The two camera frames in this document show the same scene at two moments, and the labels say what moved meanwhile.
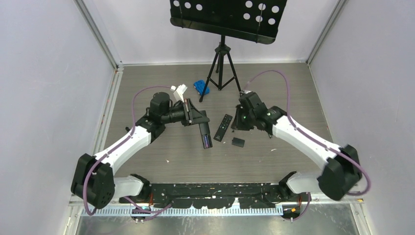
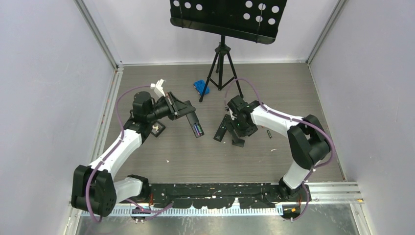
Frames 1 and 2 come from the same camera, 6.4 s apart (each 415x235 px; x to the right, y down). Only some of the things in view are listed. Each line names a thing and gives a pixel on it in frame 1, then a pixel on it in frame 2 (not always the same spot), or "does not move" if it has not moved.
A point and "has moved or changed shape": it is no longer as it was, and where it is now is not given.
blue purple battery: [206, 141] → [196, 129]
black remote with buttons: [222, 128] does not move
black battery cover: [238, 142] does not move
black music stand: [255, 20] does not move
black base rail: [213, 196] does not move
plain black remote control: [205, 129] has moved or changed shape
